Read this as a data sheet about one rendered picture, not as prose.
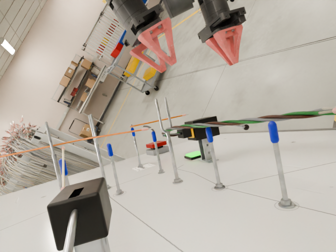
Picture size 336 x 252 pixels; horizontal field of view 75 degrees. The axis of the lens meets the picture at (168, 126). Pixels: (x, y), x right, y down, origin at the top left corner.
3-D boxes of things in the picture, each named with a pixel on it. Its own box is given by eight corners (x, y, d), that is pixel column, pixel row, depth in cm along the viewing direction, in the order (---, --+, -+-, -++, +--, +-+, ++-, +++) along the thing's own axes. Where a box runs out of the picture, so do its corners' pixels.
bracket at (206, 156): (218, 160, 45) (214, 136, 44) (208, 163, 44) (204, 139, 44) (207, 157, 49) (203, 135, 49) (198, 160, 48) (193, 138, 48)
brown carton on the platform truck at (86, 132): (92, 130, 784) (83, 125, 769) (96, 127, 738) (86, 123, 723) (87, 140, 770) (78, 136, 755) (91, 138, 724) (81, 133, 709)
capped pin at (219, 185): (212, 189, 30) (200, 128, 29) (216, 185, 31) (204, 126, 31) (223, 190, 29) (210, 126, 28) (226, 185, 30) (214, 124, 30)
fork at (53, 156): (59, 203, 37) (40, 123, 37) (70, 200, 38) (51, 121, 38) (59, 207, 36) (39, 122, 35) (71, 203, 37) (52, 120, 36)
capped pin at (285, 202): (286, 210, 21) (271, 122, 20) (274, 204, 22) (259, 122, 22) (298, 205, 21) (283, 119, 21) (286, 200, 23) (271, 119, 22)
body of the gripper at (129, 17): (138, 28, 37) (111, -12, 35) (127, 49, 46) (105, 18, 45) (166, 11, 39) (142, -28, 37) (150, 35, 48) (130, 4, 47)
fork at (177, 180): (181, 179, 37) (164, 97, 36) (185, 181, 35) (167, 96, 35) (170, 182, 37) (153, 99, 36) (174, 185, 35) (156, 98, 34)
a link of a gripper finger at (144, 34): (164, 70, 38) (132, 23, 36) (152, 79, 45) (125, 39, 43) (192, 51, 40) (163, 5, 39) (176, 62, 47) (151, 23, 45)
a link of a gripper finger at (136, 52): (159, 74, 41) (129, 30, 39) (149, 82, 48) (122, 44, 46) (185, 56, 43) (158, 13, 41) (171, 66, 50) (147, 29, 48)
